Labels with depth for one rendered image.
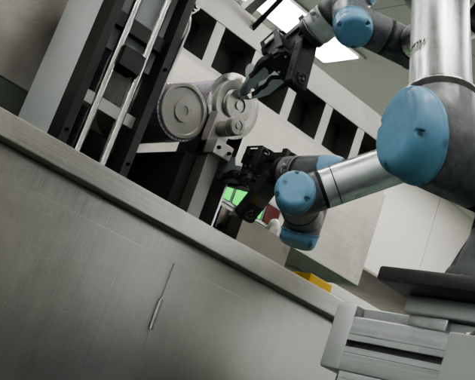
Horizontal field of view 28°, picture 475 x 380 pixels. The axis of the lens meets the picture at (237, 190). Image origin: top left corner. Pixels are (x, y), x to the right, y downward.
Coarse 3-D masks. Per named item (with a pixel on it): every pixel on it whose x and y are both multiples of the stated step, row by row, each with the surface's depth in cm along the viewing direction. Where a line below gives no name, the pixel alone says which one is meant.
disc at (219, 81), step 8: (232, 72) 209; (216, 80) 206; (224, 80) 208; (240, 80) 211; (216, 88) 206; (208, 96) 205; (208, 104) 205; (256, 104) 214; (208, 112) 205; (256, 112) 214; (248, 128) 212; (232, 136) 209; (240, 136) 211
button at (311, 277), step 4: (296, 272) 191; (300, 272) 190; (304, 272) 190; (300, 276) 190; (304, 276) 189; (308, 276) 188; (312, 276) 188; (316, 276) 189; (308, 280) 188; (312, 280) 188; (316, 280) 189; (320, 280) 190; (316, 284) 189; (320, 284) 190; (324, 284) 190; (328, 284) 191; (324, 288) 190; (328, 288) 191; (328, 292) 191
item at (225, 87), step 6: (222, 84) 207; (228, 84) 208; (234, 84) 209; (240, 84) 210; (222, 90) 206; (216, 96) 206; (222, 96) 206; (216, 102) 205; (222, 102) 206; (252, 102) 212; (216, 108) 205; (222, 108) 206; (252, 108) 212; (252, 114) 212; (252, 120) 212; (204, 126) 212; (246, 126) 211
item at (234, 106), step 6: (228, 90) 208; (234, 90) 207; (240, 90) 208; (228, 96) 206; (234, 96) 207; (228, 102) 206; (234, 102) 208; (240, 102) 208; (246, 102) 209; (228, 108) 206; (234, 108) 208; (240, 108) 208; (246, 108) 209; (228, 114) 206; (234, 114) 207; (240, 114) 208; (246, 114) 209; (246, 120) 210
